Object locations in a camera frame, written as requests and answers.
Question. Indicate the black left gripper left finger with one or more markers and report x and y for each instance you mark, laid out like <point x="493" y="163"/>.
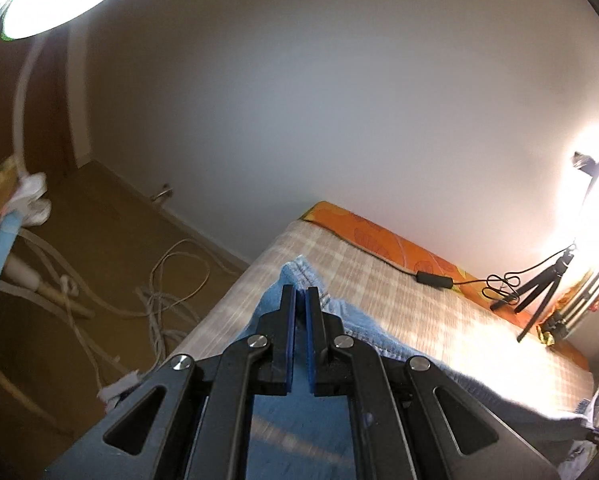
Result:
<point x="190" y="419"/>

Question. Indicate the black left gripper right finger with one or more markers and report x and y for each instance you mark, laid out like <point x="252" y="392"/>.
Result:
<point x="409" y="420"/>

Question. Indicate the beige plaid bed blanket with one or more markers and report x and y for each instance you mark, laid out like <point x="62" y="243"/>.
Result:
<point x="439" y="323"/>

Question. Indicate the light blue denim pants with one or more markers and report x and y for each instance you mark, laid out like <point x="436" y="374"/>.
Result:
<point x="295" y="437"/>

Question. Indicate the large silver tripod legs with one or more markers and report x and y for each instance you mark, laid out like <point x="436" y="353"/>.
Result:
<point x="570" y="310"/>

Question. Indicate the white lamp clamp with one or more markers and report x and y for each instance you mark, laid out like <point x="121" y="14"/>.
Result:
<point x="28" y="200"/>

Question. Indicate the metal door stopper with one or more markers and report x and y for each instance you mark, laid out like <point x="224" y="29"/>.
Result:
<point x="163" y="194"/>

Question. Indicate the small black tripod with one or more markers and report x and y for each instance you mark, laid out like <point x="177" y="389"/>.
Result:
<point x="514" y="293"/>

